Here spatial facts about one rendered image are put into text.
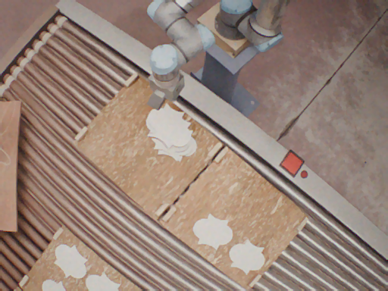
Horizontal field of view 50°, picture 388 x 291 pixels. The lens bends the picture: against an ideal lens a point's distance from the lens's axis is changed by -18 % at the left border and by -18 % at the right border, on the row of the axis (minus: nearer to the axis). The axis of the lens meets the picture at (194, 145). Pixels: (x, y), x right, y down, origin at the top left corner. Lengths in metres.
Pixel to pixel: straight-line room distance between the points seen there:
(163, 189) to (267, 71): 1.39
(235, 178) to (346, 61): 1.63
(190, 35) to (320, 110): 1.69
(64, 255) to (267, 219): 0.74
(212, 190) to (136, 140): 0.31
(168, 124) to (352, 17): 2.04
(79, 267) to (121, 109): 0.61
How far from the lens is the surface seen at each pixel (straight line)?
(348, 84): 3.06
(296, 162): 1.79
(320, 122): 2.88
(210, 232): 1.68
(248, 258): 1.69
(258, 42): 1.68
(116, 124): 1.76
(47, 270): 1.74
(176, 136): 1.66
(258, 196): 1.72
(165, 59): 1.29
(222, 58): 1.93
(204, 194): 1.70
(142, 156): 1.73
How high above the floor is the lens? 2.61
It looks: 75 degrees down
